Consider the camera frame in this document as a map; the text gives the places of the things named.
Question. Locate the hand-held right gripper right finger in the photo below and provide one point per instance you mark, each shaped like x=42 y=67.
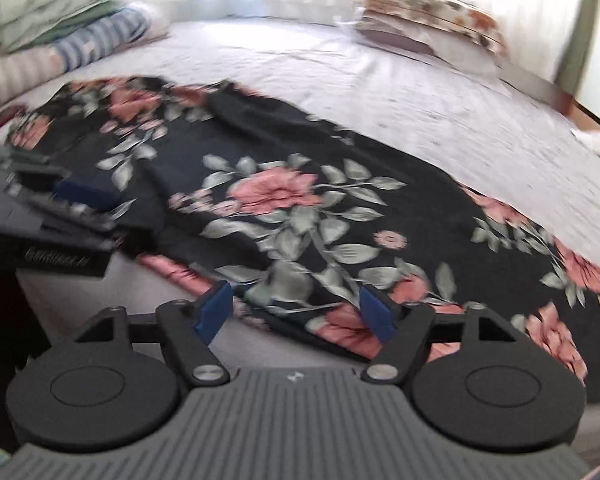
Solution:
x=377 y=316

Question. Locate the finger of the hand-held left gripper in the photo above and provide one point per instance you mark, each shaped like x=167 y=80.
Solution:
x=80 y=225
x=85 y=195

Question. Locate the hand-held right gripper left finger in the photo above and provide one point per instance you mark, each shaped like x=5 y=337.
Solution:
x=214 y=310

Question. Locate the black floral pants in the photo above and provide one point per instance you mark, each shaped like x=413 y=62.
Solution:
x=430 y=220

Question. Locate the blue striped blanket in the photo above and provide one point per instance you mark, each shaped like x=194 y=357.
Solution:
x=95 y=40

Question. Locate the white pillow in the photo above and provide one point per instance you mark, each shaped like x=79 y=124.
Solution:
x=465 y=57

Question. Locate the pink patterned pillow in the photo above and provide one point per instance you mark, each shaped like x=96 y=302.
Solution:
x=395 y=40

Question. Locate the crumpled white cloth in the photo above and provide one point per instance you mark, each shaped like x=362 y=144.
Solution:
x=597 y=145

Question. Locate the floral pillow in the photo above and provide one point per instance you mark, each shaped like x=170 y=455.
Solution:
x=430 y=10

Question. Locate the green curtain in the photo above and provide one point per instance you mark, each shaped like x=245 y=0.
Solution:
x=577 y=25

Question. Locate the wooden bed frame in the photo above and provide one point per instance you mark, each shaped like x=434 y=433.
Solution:
x=555 y=97

